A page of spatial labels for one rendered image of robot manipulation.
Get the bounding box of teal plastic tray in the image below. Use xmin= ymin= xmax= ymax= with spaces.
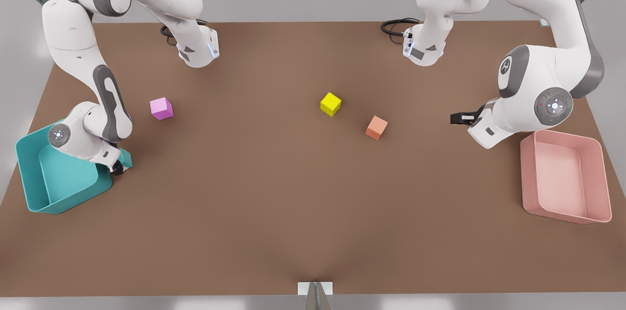
xmin=15 ymin=120 xmax=133 ymax=215

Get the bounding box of pink cube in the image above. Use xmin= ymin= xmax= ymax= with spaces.
xmin=150 ymin=97 xmax=174 ymax=120

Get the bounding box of orange cube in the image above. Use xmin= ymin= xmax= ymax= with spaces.
xmin=365 ymin=115 xmax=389 ymax=141

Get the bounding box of pink plastic tray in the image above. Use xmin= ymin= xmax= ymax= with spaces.
xmin=520 ymin=129 xmax=613 ymax=224

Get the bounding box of yellow cube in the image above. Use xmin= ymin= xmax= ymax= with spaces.
xmin=320 ymin=92 xmax=342 ymax=117

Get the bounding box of black cable loop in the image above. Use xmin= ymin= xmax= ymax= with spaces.
xmin=381 ymin=18 xmax=422 ymax=45
xmin=160 ymin=20 xmax=208 ymax=46

